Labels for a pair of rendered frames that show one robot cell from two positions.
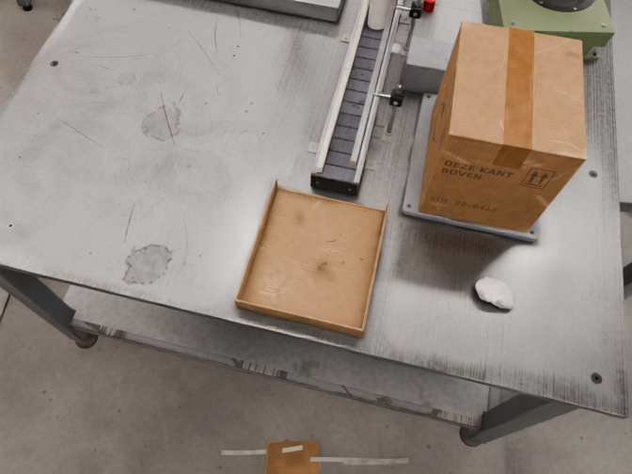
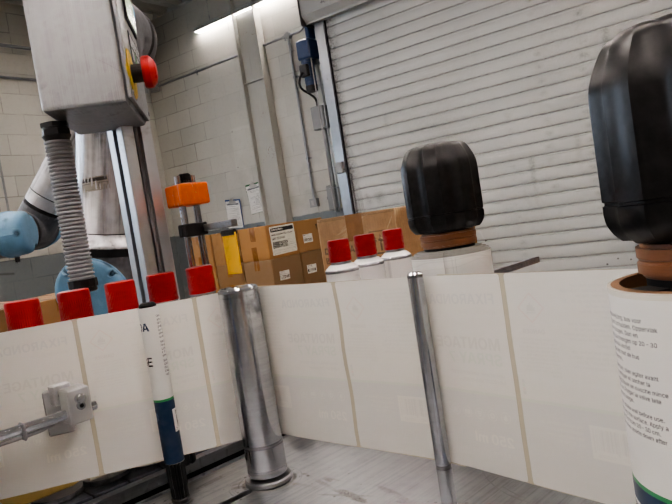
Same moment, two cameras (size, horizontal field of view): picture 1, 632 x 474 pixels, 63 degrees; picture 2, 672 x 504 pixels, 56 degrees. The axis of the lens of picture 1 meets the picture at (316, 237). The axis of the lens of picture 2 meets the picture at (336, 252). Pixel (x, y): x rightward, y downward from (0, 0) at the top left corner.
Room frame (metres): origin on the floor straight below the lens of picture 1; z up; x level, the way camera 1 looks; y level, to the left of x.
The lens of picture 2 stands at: (2.06, 0.41, 1.12)
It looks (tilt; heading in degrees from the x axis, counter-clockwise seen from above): 3 degrees down; 216
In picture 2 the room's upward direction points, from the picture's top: 9 degrees counter-clockwise
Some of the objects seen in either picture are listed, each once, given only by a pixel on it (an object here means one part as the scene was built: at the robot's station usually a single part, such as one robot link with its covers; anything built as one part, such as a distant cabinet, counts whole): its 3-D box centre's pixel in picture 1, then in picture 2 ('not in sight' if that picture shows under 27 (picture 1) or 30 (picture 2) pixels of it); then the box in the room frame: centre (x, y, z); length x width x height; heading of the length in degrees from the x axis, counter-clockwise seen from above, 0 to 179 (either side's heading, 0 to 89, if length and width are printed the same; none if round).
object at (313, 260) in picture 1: (315, 252); not in sight; (0.48, 0.00, 0.85); 0.30 x 0.26 x 0.04; 170
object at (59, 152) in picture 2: not in sight; (69, 208); (1.61, -0.31, 1.18); 0.04 x 0.04 x 0.21
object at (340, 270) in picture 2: not in sight; (348, 306); (1.28, -0.15, 0.98); 0.05 x 0.05 x 0.20
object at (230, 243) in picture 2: not in sight; (231, 251); (1.46, -0.20, 1.09); 0.03 x 0.01 x 0.06; 80
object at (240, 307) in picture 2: not in sight; (253, 384); (1.63, -0.02, 0.97); 0.05 x 0.05 x 0.19
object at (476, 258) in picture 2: not in sight; (454, 282); (1.44, 0.11, 1.03); 0.09 x 0.09 x 0.30
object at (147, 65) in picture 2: not in sight; (144, 72); (1.54, -0.20, 1.33); 0.04 x 0.03 x 0.04; 45
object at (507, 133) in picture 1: (496, 131); (402, 263); (0.73, -0.36, 0.99); 0.30 x 0.24 x 0.27; 171
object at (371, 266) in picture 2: not in sight; (373, 298); (1.22, -0.14, 0.98); 0.05 x 0.05 x 0.20
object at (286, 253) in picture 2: not in sight; (279, 293); (-1.92, -3.10, 0.57); 1.20 x 0.85 x 1.14; 2
